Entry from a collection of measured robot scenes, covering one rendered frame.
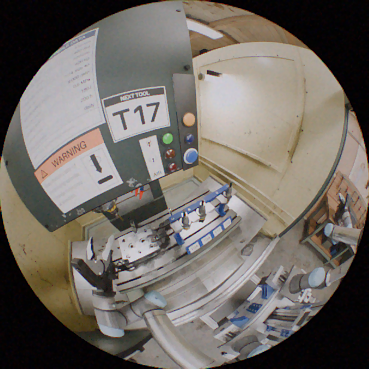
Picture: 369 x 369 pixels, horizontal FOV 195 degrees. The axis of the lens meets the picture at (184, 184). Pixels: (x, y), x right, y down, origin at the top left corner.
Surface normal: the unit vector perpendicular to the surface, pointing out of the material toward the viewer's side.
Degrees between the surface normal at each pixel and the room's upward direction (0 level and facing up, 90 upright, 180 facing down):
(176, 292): 8
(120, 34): 90
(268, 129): 90
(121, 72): 90
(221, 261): 8
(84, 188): 90
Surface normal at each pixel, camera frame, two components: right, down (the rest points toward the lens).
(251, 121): -0.84, 0.40
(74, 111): 0.53, 0.53
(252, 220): -0.42, -0.51
